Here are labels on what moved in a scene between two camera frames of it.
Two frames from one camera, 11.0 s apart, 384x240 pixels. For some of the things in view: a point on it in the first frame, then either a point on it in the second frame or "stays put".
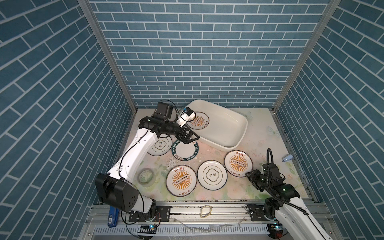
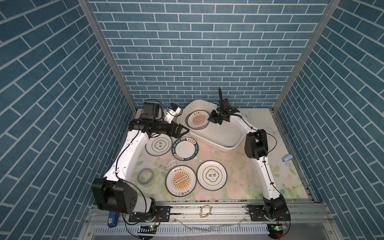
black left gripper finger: (192, 133) → (188, 130)
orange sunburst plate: (181, 180) stays put
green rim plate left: (185, 152) stays put
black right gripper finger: (256, 182) → (214, 114)
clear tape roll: (146, 177) stays put
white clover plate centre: (212, 175) stays put
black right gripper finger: (249, 174) → (212, 120)
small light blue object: (287, 158) stays put
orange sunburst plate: (238, 163) → (197, 119)
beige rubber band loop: (201, 210) stays put
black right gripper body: (265, 184) → (219, 119)
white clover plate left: (161, 146) stays put
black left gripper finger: (193, 139) → (182, 134)
